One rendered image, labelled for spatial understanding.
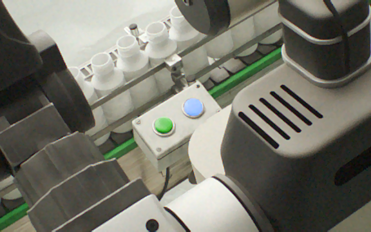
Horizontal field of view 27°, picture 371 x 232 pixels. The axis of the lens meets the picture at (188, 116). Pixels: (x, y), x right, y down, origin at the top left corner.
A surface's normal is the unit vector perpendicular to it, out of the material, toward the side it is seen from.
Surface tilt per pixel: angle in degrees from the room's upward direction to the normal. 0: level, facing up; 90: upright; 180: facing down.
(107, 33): 0
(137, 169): 90
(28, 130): 30
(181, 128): 20
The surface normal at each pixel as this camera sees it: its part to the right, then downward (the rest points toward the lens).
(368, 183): 0.54, 0.52
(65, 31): -0.19, -0.69
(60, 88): 0.23, -0.16
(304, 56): -0.82, 0.51
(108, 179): 0.54, -0.56
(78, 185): 0.11, -0.33
